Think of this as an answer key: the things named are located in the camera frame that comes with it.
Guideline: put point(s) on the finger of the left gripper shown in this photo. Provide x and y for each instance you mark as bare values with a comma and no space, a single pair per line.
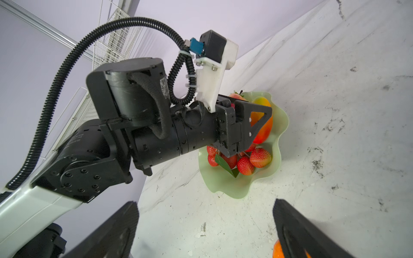
256,121

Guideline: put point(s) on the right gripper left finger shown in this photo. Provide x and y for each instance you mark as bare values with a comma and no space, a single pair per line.
113,239

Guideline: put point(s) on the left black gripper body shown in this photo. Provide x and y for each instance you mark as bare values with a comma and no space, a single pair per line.
192,128

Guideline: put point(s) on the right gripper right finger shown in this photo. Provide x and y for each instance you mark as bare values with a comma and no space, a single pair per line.
300,238

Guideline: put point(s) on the red fake grape bunch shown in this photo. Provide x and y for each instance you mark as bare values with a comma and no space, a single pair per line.
244,163

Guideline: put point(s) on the fake orange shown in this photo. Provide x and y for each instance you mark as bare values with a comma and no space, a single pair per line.
277,250

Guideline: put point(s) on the red fake strawberry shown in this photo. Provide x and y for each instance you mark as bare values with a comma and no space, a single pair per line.
237,96

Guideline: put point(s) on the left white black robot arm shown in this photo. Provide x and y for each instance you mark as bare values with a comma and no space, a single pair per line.
136,125

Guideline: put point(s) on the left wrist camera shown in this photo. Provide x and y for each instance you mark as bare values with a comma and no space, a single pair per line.
213,54

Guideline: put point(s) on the white wire basket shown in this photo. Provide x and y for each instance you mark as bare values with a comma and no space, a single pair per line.
118,45

